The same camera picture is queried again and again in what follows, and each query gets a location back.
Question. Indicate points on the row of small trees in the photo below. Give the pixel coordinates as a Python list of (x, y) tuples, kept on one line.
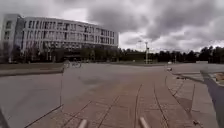
[(50, 54)]

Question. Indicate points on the lamp pole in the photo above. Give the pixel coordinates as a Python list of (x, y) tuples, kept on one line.
[(146, 53)]

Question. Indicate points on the robot's own part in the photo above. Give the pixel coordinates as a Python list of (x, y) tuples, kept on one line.
[(82, 123), (144, 122)]

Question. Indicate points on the large white multistorey building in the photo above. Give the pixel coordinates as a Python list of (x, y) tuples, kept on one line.
[(60, 33)]

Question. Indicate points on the low concrete wall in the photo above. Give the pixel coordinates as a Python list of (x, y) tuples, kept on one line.
[(30, 71)]

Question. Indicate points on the paved stone plaza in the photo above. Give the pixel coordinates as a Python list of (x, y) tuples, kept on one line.
[(110, 100)]

